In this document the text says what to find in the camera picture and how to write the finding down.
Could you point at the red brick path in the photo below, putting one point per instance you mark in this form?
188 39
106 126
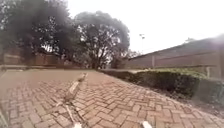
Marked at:
126 103

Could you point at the grass strip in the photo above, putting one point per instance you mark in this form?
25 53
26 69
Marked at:
173 71

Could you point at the robot's own part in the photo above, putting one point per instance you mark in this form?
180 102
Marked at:
146 125
77 125

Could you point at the dark green hedge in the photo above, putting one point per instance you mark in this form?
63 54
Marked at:
166 83

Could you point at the red brick road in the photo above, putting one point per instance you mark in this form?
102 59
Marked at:
36 81

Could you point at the grey boundary wall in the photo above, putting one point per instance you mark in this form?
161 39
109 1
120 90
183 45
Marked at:
180 56

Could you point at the brown boundary wall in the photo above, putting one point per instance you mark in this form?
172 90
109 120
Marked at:
40 60

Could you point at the group of dark trees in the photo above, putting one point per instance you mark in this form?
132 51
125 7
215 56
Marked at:
50 30

